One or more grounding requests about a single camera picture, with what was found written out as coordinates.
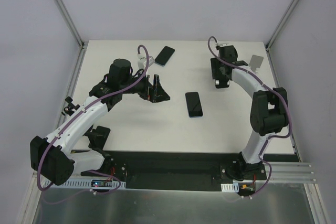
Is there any aluminium frame post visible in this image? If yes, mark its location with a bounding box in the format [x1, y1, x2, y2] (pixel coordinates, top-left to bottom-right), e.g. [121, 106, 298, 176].
[54, 0, 85, 49]
[265, 0, 300, 51]

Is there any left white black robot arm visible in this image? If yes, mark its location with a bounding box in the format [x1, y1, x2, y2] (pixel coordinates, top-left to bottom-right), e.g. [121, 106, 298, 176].
[30, 59, 170, 186]

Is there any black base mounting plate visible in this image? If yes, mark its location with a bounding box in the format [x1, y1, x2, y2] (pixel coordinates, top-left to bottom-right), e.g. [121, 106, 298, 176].
[80, 151, 272, 190]

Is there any black phone stand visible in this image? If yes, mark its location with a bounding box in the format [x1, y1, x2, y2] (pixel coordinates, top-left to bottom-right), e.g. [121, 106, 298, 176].
[85, 126, 111, 150]

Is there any white cable duct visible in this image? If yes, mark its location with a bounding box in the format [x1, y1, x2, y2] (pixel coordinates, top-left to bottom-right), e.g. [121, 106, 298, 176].
[220, 181, 256, 193]
[52, 178, 126, 190]

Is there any aluminium front rail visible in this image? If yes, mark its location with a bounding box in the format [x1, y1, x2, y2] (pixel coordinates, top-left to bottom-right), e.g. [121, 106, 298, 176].
[270, 162, 317, 184]

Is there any right aluminium frame post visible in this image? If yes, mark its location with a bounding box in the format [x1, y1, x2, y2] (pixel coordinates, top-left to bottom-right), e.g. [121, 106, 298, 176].
[265, 0, 300, 51]

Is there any left aluminium frame post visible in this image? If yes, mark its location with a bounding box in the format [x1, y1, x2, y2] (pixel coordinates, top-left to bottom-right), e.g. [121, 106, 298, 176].
[54, 0, 85, 49]

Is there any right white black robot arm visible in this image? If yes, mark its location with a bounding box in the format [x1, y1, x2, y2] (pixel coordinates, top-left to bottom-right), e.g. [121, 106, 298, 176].
[211, 45, 289, 181]

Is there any silver phone stand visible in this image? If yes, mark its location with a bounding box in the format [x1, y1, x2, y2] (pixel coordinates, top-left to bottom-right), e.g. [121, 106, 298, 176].
[249, 55, 264, 75]

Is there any right white cable duct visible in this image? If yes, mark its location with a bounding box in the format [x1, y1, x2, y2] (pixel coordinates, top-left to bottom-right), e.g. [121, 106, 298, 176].
[220, 181, 256, 193]

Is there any blue-edged black phone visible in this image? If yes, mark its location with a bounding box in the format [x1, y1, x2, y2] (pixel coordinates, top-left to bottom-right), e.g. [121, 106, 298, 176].
[185, 92, 203, 118]
[154, 46, 175, 66]

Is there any left white cable duct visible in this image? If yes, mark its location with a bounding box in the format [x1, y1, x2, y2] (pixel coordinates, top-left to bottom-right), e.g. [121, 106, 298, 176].
[52, 178, 126, 190]

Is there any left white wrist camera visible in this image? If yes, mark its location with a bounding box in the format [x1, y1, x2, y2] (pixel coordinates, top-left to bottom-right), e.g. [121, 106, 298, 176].
[138, 54, 155, 69]

